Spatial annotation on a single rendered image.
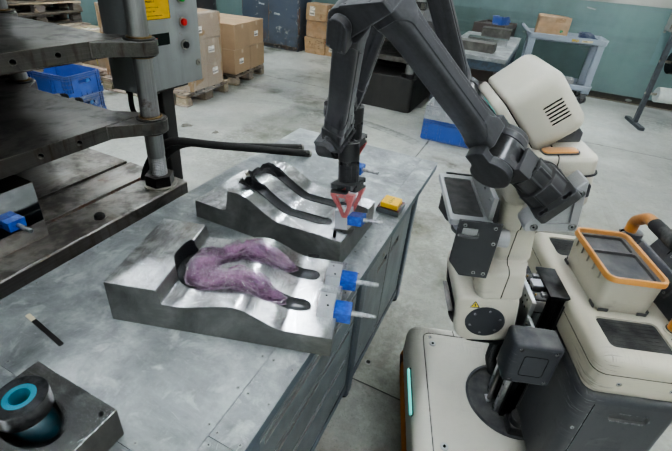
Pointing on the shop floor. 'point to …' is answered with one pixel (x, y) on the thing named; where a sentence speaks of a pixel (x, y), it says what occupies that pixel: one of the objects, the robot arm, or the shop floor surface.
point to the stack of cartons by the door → (316, 40)
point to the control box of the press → (191, 70)
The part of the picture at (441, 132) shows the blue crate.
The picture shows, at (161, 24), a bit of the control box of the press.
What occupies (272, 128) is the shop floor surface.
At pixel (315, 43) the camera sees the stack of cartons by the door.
